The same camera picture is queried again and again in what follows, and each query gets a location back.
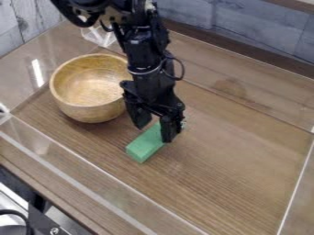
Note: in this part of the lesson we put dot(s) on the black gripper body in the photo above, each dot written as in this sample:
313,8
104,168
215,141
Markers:
152,89

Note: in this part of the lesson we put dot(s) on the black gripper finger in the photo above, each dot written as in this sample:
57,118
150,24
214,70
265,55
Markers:
139,115
171,127

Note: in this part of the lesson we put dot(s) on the green rectangular block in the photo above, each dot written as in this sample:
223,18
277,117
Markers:
146,145

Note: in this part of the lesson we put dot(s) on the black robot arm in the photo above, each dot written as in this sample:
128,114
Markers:
134,21

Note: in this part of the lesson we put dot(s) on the wooden bowl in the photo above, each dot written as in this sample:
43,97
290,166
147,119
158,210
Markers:
84,87

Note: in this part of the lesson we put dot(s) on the clear acrylic corner bracket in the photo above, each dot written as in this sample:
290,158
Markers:
99,34

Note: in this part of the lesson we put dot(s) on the black metal bracket with bolt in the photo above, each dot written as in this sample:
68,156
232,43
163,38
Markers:
41,224

